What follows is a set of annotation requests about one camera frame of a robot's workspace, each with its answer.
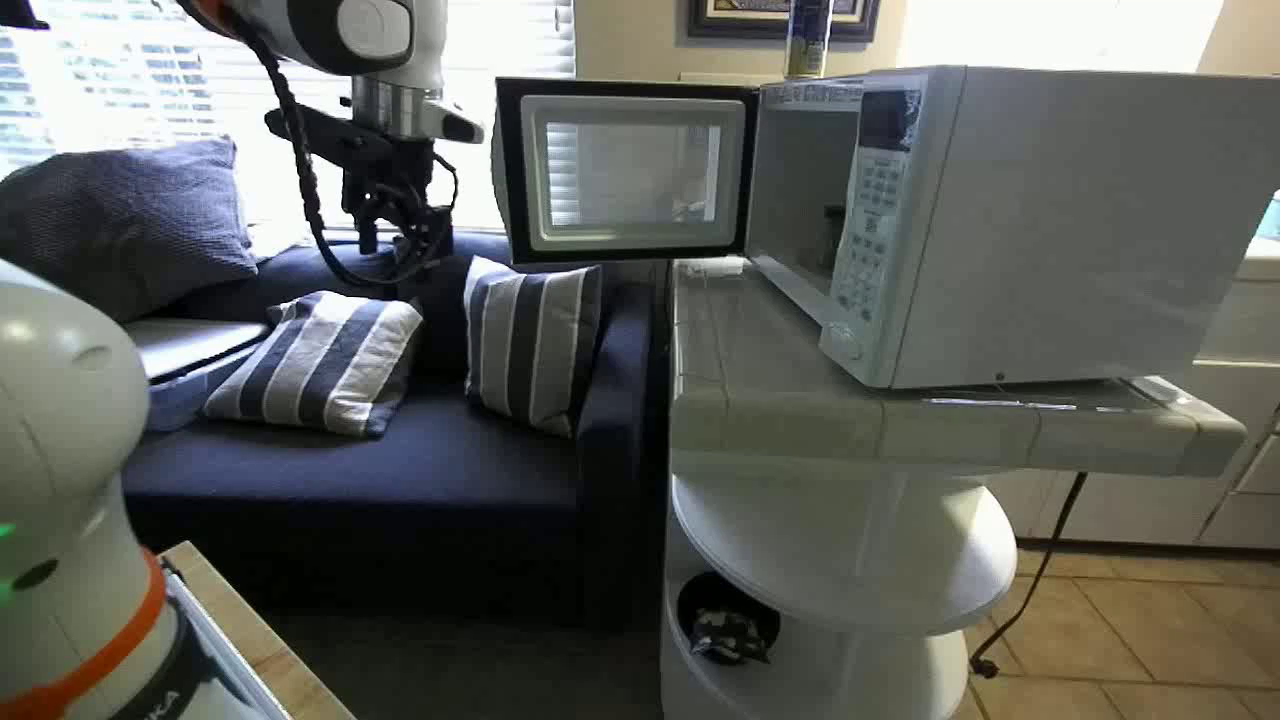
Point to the white window blinds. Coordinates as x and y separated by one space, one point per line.
121 83

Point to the white tiled counter with shelves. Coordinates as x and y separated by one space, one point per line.
825 533

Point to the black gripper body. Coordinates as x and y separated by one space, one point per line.
390 165

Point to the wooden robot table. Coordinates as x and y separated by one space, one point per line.
263 640

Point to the blue yellow spray can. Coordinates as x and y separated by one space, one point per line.
809 41

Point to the black framed microwave door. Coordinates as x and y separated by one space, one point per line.
512 162

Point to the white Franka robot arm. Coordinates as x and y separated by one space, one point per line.
65 467

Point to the navy blue sofa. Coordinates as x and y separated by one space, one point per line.
427 495

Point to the blue folded blanket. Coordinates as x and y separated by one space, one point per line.
184 393

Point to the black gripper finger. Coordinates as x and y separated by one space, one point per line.
427 228
374 228

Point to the plain blue pillow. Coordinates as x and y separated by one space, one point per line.
134 223

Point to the grey laptop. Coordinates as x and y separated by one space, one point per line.
192 344

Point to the blue white striped pillow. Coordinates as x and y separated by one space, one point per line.
528 342
320 367

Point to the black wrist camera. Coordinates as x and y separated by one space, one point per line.
305 125

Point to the white microwave oven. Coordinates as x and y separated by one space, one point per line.
1067 225

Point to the dark framed picture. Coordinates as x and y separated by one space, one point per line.
747 18

